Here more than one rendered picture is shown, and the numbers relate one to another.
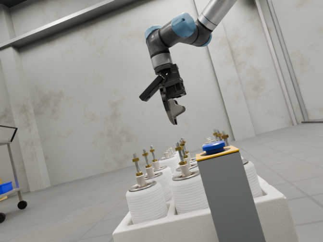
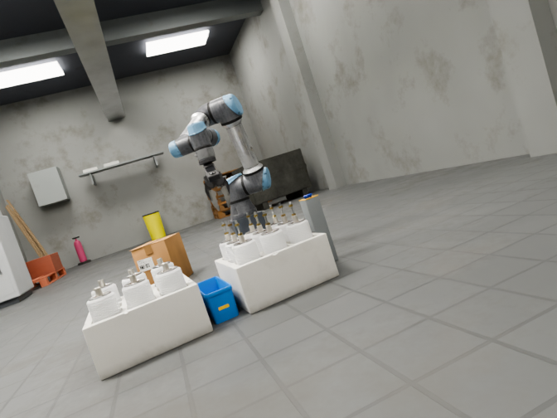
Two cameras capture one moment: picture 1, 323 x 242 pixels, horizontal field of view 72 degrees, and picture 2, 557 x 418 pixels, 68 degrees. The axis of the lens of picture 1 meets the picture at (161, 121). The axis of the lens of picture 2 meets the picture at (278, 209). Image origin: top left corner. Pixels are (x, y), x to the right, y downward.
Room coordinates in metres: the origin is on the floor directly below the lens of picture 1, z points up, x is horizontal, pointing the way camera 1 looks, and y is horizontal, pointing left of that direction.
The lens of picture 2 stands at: (1.41, 1.56, 0.45)
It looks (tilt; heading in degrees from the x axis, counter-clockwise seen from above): 4 degrees down; 243
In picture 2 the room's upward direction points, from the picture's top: 18 degrees counter-clockwise
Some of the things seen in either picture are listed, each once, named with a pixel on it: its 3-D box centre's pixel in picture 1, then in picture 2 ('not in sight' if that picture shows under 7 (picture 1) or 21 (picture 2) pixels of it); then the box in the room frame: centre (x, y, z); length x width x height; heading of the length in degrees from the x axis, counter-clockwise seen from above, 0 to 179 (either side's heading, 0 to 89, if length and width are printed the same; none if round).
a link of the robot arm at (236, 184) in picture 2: not in sight; (236, 187); (0.51, -0.58, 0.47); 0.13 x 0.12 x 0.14; 138
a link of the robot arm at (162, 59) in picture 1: (162, 63); (205, 155); (0.81, -0.06, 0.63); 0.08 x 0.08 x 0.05
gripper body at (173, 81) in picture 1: (169, 83); (211, 173); (0.81, -0.07, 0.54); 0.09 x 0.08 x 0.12; 75
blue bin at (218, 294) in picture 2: not in sight; (215, 298); (0.96, -0.08, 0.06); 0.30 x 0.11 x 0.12; 82
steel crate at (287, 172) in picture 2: not in sight; (272, 182); (-2.04, -5.02, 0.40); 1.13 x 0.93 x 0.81; 169
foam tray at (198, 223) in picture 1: (202, 219); (273, 267); (0.69, -0.04, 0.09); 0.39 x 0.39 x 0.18; 82
